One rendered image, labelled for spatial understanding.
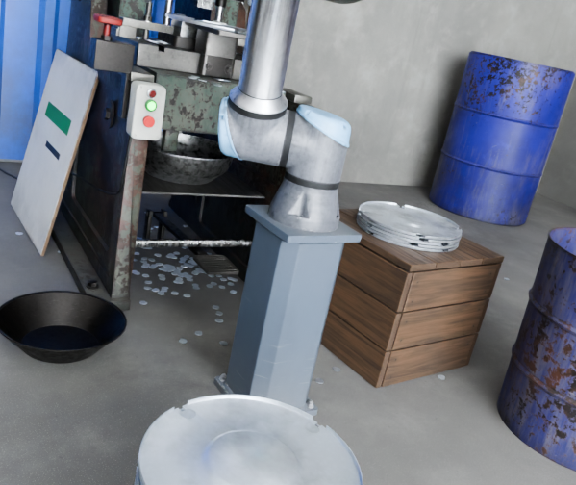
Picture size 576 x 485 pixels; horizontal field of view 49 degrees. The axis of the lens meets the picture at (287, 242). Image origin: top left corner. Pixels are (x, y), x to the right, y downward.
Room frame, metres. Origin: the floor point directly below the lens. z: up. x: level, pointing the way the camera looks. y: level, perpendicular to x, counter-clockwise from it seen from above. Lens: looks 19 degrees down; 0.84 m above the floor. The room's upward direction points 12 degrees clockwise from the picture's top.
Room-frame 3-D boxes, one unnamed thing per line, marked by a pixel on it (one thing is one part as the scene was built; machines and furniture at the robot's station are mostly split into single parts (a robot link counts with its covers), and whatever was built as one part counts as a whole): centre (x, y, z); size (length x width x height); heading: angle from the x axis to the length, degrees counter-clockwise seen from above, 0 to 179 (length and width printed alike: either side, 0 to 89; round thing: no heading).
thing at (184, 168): (1.97, 0.39, 0.36); 0.34 x 0.34 x 0.10
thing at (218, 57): (1.83, 0.29, 0.72); 0.25 x 0.14 x 0.14; 33
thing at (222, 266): (1.86, 0.31, 0.14); 0.59 x 0.10 x 0.05; 33
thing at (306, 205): (1.29, -0.02, 0.50); 0.15 x 0.15 x 0.10
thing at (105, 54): (1.61, 0.52, 0.62); 0.10 x 0.06 x 0.20; 123
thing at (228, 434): (0.68, -0.01, 0.30); 0.29 x 0.29 x 0.01
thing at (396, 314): (1.72, -0.32, 0.18); 0.40 x 0.38 x 0.35; 39
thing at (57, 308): (1.35, 0.49, 0.04); 0.30 x 0.30 x 0.07
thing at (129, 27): (1.88, 0.53, 0.76); 0.17 x 0.06 x 0.10; 123
